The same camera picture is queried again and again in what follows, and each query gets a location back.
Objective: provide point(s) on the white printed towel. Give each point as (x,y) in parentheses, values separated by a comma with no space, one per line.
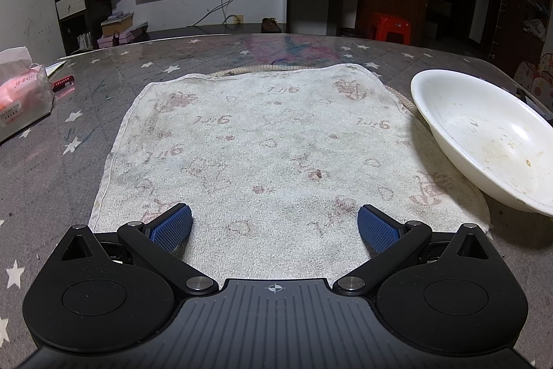
(268,161)

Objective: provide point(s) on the paper sheet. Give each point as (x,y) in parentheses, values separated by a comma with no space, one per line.
(55,70)

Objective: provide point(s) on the cardboard box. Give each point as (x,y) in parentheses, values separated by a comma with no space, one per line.
(117,23)

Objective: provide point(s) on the red plastic stool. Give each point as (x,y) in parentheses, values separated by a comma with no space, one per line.
(389,27)

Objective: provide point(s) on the cartoon print chair cover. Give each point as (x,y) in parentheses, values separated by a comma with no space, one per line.
(538,79)

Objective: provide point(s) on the grey star-print tablecloth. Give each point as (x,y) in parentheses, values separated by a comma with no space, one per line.
(65,179)

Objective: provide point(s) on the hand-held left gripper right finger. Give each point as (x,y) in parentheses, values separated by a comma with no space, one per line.
(378,228)

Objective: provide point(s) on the brown shoe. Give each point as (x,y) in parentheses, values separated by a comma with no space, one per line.
(271,25)

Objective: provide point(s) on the red lighter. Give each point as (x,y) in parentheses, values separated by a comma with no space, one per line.
(62,81)

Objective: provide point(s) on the pink tissue pack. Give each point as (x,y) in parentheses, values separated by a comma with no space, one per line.
(21,96)

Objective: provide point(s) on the dark television console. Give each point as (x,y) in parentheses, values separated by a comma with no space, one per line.
(194,32)

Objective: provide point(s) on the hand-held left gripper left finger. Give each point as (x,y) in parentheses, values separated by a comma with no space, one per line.
(173,227)

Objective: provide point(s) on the pink box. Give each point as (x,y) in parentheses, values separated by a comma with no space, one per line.
(110,41)

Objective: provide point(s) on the white ceramic plate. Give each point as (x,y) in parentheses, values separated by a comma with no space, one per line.
(475,135)

